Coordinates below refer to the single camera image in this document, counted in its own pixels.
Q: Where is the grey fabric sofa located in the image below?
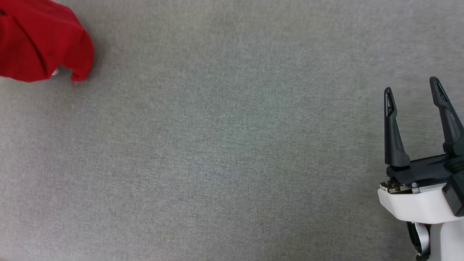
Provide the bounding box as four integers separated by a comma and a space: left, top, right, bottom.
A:
0, 0, 464, 261

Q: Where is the red and white garment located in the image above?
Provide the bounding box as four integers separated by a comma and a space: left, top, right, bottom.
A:
0, 0, 94, 83

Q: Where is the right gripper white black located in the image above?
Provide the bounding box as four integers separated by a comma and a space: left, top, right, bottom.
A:
377, 76, 464, 224

